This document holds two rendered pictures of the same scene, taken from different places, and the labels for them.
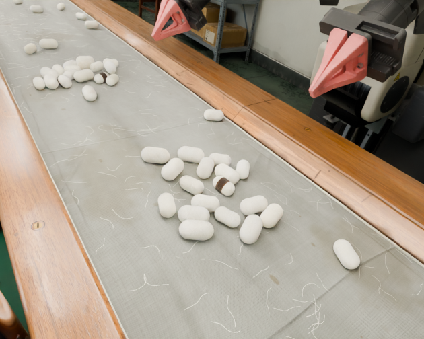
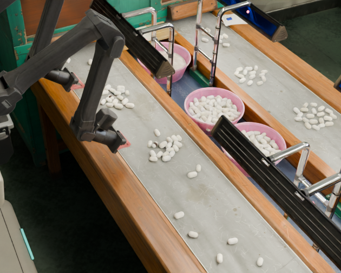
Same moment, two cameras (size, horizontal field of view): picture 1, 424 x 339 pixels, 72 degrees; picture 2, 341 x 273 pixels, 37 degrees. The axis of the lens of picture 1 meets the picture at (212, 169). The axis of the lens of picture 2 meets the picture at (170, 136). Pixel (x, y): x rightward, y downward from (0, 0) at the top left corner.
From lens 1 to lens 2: 239 cm
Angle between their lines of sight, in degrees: 99
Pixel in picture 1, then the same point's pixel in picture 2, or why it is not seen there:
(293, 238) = not seen: hidden behind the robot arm
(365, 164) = (62, 98)
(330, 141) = (66, 106)
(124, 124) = (141, 121)
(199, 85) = not seen: hidden behind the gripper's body
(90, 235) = (144, 90)
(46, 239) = (150, 83)
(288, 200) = not seen: hidden behind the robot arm
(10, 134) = (171, 105)
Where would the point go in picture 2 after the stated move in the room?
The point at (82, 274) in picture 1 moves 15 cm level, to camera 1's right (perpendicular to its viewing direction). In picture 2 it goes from (142, 78) to (111, 73)
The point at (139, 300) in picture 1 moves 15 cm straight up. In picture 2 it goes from (132, 81) to (132, 54)
